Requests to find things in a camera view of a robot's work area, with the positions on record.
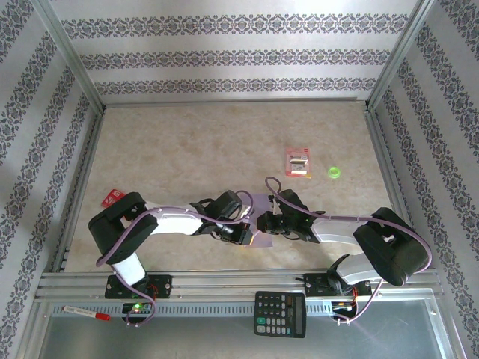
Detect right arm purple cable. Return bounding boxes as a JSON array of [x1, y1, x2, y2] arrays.
[[264, 176, 434, 325]]

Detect red card packet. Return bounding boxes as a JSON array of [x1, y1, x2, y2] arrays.
[[100, 189, 127, 209]]

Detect aluminium mounting rail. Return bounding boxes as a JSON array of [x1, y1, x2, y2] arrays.
[[35, 269, 445, 301]]

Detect lilac paper sheet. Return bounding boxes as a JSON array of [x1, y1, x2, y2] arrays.
[[243, 192, 275, 249]]

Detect grey slotted cable duct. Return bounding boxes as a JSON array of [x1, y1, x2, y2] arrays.
[[50, 303, 334, 319]]

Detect aluminium frame post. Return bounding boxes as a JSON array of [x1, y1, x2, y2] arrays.
[[29, 0, 106, 113], [366, 0, 439, 111]]

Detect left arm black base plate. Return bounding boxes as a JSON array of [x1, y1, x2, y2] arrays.
[[104, 274, 174, 299]]

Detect aluminium back rail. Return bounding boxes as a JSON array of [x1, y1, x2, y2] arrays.
[[101, 97, 371, 110]]

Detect aluminium side rail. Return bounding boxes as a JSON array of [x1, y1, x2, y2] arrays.
[[363, 106, 415, 230], [50, 108, 106, 273]]

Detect black desk calculator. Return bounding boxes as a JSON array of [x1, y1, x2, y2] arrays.
[[253, 290, 308, 340]]

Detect pink battery blister pack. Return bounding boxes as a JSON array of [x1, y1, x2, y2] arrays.
[[284, 146, 313, 180]]

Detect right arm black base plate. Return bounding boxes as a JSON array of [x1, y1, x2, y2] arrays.
[[302, 272, 373, 299]]

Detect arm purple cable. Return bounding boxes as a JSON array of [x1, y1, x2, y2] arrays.
[[264, 176, 434, 325], [95, 189, 259, 328]]

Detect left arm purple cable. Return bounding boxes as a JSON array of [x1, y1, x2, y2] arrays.
[[95, 189, 259, 328]]

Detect grey metal shelf panel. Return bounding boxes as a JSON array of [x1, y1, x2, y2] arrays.
[[28, 298, 461, 359]]

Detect white marker with red cap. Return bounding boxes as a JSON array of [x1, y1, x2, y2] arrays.
[[61, 305, 112, 322]]

